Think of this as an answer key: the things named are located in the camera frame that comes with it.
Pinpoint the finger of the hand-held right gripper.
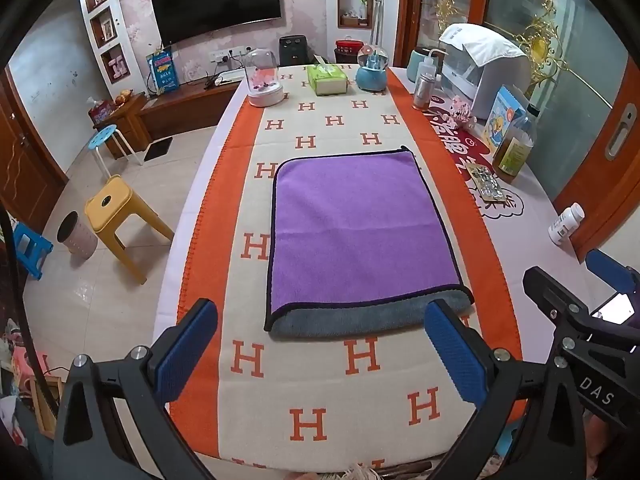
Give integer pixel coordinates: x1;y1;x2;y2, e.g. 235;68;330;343
585;249;637;295
522;265;608;356

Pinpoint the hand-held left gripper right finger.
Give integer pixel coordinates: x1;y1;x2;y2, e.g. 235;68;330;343
424;298;588;480

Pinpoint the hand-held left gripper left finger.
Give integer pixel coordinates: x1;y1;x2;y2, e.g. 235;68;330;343
52;298;219;480

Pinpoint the purple grey towel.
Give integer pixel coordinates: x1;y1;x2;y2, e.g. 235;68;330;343
263;145;476;339

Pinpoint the white pill bottle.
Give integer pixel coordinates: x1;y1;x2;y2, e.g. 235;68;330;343
547;202;586;246

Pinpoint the wooden glass sliding door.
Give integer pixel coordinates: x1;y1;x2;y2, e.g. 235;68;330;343
395;0;640;263

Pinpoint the orange beige printed blanket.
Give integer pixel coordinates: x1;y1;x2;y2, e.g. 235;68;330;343
167;62;527;467

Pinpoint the clear oil bottle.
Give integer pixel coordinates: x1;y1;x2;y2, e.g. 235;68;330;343
492;103;539;185

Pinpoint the pink trash bin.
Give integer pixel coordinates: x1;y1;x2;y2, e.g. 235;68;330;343
55;210;99;261

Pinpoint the yellow plastic stool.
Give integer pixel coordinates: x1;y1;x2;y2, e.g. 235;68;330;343
83;174;176;286

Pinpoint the red white printed tablecloth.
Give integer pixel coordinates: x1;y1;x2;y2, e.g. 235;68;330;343
389;66;618;361

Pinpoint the colourful carton box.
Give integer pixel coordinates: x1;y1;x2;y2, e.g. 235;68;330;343
481;85;528;159

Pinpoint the small blue stool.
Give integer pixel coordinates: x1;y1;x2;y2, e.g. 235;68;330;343
12;220;55;281

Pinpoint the black floor scale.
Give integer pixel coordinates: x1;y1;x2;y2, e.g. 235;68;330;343
143;137;174;164

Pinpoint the pink flower ornament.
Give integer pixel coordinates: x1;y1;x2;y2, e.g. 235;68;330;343
446;96;477;130

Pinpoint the blue top white stool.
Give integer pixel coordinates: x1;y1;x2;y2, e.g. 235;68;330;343
87;123;146;181

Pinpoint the white covered appliance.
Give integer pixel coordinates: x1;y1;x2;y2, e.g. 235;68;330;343
438;23;532;120

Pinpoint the wooden television cabinet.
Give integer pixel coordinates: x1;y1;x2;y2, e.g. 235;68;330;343
92;79;242;162

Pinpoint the metal tin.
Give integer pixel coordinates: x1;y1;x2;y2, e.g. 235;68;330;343
412;72;437;112

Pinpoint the brown wooden door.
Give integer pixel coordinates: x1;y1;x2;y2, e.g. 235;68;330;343
0;66;69;222

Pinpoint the red tissue pack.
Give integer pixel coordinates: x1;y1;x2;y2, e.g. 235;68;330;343
88;96;116;124

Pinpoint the white squeeze bottle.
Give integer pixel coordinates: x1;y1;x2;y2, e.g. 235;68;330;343
415;47;447;81

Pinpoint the teal container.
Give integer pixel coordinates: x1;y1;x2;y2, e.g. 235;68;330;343
405;49;441;84

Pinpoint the white power strip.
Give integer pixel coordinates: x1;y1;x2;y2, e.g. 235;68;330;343
202;71;246;89

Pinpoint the glass dome white base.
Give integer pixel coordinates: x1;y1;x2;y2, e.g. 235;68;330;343
245;48;285;109

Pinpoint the blue printed box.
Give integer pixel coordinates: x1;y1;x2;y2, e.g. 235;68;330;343
145;49;181;96

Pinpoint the blue globe ornament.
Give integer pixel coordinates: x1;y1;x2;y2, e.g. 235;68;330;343
355;43;390;93

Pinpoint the green tissue box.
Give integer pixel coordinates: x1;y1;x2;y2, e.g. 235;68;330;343
305;62;350;97

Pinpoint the black heater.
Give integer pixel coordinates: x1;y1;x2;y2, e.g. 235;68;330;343
278;35;310;67

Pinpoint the red pot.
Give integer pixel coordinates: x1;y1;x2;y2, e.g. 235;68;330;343
333;37;369;65

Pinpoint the metal floor pole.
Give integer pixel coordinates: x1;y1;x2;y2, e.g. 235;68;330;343
360;0;387;58

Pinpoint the black television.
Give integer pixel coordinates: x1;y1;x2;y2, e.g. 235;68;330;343
150;0;284;47

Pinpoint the silver door handle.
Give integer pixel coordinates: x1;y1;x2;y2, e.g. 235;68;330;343
604;104;636;162

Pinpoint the white wall shelf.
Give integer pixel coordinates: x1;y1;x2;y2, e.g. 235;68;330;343
76;0;153;97

